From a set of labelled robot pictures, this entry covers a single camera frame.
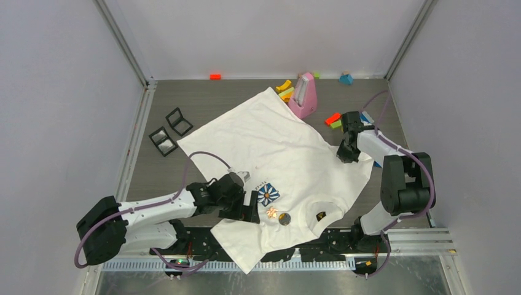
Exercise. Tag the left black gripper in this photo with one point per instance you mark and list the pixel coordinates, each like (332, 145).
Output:
(249, 213)

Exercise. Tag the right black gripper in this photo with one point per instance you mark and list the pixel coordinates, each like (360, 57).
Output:
(346, 157)

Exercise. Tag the gold leaf brooch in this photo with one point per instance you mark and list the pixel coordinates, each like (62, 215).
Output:
(272, 212)

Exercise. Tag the round gold coin brooch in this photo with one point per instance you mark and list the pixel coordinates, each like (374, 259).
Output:
(284, 219)

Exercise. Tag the white t-shirt with daisy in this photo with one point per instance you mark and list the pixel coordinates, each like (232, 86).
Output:
(291, 166)

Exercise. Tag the black display box with coin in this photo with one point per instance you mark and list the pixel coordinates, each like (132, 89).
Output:
(163, 142)

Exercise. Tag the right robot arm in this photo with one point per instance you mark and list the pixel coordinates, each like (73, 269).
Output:
(407, 185)

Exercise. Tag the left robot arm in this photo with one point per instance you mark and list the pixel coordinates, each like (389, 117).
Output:
(111, 227)

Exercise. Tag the lime green flat block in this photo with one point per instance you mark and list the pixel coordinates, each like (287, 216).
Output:
(336, 124)

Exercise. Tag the green blue stacked bricks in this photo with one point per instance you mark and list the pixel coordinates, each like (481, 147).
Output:
(366, 118)

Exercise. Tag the red-orange flat block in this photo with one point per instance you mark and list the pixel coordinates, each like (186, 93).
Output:
(333, 118)

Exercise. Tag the pink metronome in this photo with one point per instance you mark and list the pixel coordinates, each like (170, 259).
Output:
(303, 100)

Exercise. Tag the blue wooden house block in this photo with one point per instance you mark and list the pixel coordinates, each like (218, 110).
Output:
(346, 78)

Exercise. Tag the orange block by metronome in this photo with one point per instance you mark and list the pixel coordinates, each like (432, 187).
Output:
(286, 98)

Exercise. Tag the wood and green blocks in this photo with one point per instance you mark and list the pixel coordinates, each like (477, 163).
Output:
(316, 75)

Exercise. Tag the light green long block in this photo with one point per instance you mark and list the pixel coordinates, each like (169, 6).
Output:
(288, 91)

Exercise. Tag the yellow arch block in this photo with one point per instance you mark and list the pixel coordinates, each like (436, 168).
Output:
(286, 85)

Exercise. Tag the empty black display box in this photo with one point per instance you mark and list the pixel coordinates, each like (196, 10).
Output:
(178, 123)

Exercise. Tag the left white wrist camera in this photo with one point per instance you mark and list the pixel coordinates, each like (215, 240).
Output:
(239, 177)

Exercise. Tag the white perforated cable duct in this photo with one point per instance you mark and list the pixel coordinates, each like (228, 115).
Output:
(294, 264)

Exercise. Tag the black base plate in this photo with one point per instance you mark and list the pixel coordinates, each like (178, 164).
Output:
(199, 244)

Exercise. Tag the orange-red block at wall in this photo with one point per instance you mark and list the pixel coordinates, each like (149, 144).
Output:
(215, 76)

